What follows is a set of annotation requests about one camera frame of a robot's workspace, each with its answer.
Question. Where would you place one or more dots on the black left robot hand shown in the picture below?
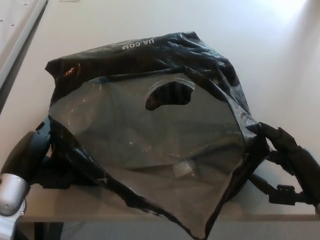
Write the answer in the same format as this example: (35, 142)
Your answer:
(23, 155)

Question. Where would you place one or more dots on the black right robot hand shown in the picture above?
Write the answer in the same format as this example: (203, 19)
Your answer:
(290, 155)

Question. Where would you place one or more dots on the black Under Armour plastic bag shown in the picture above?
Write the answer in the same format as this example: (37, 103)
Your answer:
(150, 135)

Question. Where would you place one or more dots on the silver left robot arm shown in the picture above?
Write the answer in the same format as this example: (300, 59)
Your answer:
(12, 192)

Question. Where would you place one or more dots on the black desk leg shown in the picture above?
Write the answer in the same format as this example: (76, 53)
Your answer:
(47, 231)

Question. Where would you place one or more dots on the white neighbouring desk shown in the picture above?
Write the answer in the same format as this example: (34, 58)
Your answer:
(23, 37)

